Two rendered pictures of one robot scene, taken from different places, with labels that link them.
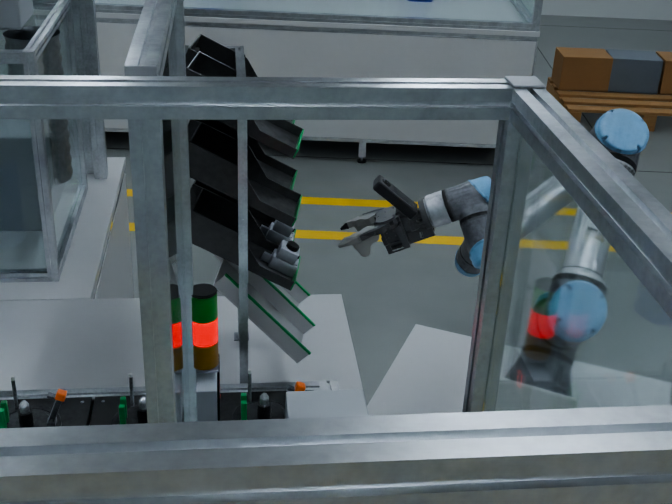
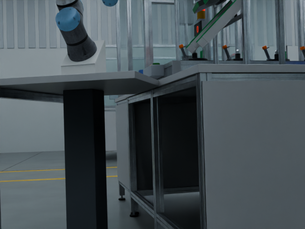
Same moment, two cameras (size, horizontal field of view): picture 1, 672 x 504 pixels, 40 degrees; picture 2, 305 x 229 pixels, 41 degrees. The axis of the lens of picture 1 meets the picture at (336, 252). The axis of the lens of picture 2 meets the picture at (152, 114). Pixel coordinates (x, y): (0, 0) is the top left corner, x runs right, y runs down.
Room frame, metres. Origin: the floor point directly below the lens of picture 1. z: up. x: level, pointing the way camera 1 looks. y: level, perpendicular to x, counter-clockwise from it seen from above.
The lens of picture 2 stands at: (3.82, -0.35, 0.67)
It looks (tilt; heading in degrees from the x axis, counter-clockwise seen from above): 1 degrees up; 174
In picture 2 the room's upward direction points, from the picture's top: 2 degrees counter-clockwise
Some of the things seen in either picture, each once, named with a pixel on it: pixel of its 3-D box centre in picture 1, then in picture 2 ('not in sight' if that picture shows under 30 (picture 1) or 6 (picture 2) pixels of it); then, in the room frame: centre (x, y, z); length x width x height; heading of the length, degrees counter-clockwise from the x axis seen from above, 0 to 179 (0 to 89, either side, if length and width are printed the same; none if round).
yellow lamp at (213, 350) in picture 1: (204, 351); (201, 15); (1.43, 0.23, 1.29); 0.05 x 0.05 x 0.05
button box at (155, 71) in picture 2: not in sight; (153, 72); (1.58, -0.08, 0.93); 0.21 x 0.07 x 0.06; 7
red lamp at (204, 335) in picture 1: (204, 328); not in sight; (1.43, 0.23, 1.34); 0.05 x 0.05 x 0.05
